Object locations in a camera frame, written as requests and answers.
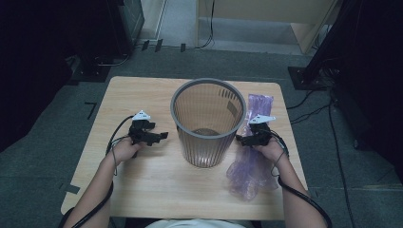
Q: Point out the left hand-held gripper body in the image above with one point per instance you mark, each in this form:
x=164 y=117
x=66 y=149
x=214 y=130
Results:
x=139 y=133

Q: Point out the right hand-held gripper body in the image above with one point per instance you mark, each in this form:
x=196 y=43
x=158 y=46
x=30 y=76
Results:
x=261 y=134

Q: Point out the purple plastic trash bag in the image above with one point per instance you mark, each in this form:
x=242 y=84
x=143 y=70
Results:
x=250 y=174

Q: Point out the brown ribbed trash can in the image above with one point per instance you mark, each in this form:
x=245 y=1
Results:
x=202 y=152

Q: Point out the person's right hand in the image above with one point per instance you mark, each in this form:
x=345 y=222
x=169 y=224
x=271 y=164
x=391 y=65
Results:
x=271 y=152

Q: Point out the person's left hand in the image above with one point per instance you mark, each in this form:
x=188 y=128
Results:
x=125 y=152

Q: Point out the black floor tape corner mark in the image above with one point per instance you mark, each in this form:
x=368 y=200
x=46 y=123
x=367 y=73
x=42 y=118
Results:
x=92 y=109

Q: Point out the black stand base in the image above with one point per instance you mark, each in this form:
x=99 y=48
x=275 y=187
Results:
x=92 y=74

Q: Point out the dark floor tape patch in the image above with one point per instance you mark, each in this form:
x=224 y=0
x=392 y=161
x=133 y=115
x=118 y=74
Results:
x=71 y=189

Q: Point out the black floor tape strip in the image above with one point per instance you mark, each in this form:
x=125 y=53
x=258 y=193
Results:
x=145 y=45
x=158 y=45
x=182 y=47

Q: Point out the person's white shirt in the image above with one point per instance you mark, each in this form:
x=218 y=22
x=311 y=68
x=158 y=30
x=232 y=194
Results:
x=196 y=224

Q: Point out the dark equipment cabinet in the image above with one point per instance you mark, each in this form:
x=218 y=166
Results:
x=126 y=22

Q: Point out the black slanted metal stand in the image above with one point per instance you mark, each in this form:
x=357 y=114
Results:
x=329 y=41

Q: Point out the black curtain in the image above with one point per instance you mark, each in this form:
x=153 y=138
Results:
x=377 y=95
x=28 y=63

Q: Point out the light wooden cabinet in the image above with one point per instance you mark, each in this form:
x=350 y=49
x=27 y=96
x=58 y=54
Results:
x=269 y=9

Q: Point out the black square base plate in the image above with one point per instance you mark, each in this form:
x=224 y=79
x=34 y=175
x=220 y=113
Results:
x=301 y=80

